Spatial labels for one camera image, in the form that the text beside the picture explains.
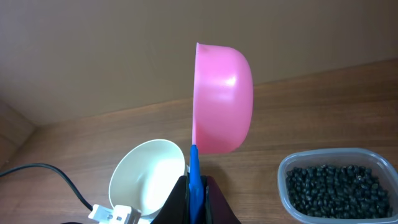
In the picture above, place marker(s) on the black beans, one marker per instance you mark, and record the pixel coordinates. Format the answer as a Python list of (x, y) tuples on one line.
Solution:
[(347, 192)]

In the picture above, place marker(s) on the white ceramic bowl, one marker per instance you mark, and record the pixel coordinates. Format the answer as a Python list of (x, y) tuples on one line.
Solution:
[(145, 177)]

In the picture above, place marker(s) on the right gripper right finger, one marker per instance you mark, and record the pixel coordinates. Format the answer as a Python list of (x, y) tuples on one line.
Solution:
[(217, 209)]

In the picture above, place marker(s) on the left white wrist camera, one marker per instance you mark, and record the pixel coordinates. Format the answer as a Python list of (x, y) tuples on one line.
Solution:
[(120, 214)]

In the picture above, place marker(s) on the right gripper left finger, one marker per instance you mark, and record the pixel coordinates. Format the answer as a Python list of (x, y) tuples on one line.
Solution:
[(175, 209)]

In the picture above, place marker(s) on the clear plastic container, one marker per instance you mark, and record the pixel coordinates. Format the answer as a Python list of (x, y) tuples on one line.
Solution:
[(339, 157)]

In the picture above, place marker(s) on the pink scoop blue handle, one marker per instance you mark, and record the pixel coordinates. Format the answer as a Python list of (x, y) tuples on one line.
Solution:
[(222, 111)]

